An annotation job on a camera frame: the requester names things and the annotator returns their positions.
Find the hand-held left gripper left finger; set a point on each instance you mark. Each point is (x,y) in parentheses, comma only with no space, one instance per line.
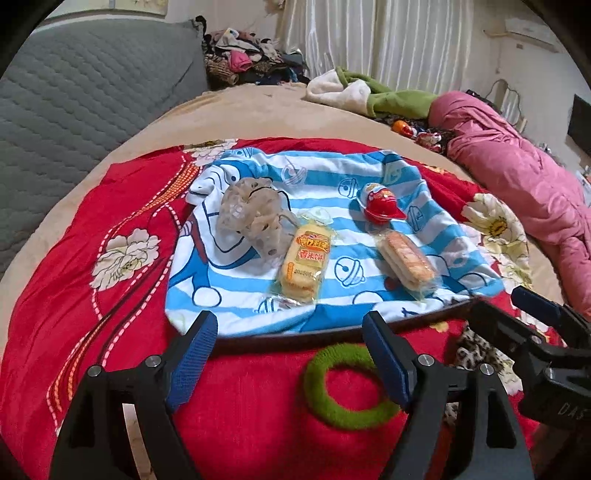
(194,355)

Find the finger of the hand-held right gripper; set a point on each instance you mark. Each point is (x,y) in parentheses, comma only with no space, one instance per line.
(503,330)
(540,304)

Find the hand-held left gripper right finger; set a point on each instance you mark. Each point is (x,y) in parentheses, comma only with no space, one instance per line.
(388,360)

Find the beige organza scrunchie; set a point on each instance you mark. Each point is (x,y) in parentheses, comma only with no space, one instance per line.
(249,217)

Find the leopard print cloth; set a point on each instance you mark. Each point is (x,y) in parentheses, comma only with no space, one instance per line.
(475,350)

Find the clear rice cracker packet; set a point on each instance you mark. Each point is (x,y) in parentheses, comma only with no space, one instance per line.
(406,261)

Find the red floral blanket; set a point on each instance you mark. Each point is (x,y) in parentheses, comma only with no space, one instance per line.
(92,300)

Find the yellow snack packet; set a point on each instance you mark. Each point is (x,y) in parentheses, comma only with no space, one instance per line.
(304,258)

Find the pink quilt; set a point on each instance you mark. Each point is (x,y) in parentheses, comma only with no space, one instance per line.
(508,161)

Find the blue striped cartoon towel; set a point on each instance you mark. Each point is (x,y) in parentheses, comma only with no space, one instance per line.
(323,184)

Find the black television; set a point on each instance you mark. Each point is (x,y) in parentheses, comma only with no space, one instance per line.
(581,122)

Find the red white snack wrapper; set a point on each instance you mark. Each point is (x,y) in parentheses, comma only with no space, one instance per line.
(429,138)

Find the white ornate mirror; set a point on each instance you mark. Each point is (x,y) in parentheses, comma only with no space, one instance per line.
(497,94)

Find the orange egg toy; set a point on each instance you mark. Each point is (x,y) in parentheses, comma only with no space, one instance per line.
(400,127)

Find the green and white blanket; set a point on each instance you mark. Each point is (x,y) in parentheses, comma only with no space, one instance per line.
(397,99)

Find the beige bed sheet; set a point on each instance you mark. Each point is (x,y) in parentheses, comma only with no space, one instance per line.
(258,113)

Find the white air conditioner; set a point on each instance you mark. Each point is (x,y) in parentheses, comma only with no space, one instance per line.
(531,32)

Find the grey quilted headboard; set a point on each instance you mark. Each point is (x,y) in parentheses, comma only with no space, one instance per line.
(83,92)

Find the pile of clothes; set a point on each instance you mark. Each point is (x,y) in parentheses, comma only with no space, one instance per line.
(249,55)

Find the white curtain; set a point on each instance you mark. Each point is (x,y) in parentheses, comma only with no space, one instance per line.
(378,37)

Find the floral wall poster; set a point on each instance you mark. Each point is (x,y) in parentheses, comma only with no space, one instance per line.
(138,2)

